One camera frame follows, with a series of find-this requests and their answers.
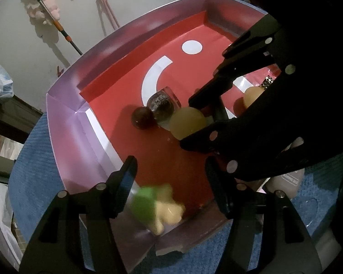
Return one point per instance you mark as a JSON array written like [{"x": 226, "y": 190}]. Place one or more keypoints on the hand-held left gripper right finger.
[{"x": 218, "y": 194}]

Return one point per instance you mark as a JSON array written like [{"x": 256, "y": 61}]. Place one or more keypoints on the brown ball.
[{"x": 143, "y": 117}]

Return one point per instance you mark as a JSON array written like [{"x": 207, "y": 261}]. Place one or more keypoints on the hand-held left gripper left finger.
[{"x": 128, "y": 181}]

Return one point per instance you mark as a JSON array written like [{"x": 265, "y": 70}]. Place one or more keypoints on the cartoon patterned dark bottle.
[{"x": 161, "y": 105}]

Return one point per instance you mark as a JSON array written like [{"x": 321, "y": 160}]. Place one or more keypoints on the small pink wall hook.
[{"x": 60, "y": 70}]

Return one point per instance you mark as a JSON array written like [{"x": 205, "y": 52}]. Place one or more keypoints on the blue fluffy blanket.
[{"x": 31, "y": 177}]

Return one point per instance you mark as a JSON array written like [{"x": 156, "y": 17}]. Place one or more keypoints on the clear glass cup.
[{"x": 314, "y": 211}]

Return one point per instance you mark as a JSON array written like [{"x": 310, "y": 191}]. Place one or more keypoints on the green yellow toy figure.
[{"x": 148, "y": 205}]

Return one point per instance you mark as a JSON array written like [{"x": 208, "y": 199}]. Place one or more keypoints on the pale pink plush toy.
[{"x": 45, "y": 8}]

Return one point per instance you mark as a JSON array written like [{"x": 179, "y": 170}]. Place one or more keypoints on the pink cardboard box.
[{"x": 117, "y": 77}]

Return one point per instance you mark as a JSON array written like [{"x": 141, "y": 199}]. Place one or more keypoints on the gold studded cylinder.
[{"x": 267, "y": 82}]

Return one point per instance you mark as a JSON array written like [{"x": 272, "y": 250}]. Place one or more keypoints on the clear plastic bag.
[{"x": 0, "y": 81}]

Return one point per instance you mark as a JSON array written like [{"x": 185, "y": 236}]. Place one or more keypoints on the pink rod pair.
[{"x": 108, "y": 8}]

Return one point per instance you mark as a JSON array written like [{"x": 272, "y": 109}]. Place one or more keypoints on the white plastic sheet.
[{"x": 0, "y": 219}]

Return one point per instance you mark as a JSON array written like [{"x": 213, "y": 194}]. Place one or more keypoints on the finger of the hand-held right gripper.
[
  {"x": 205, "y": 139},
  {"x": 245, "y": 54}
]

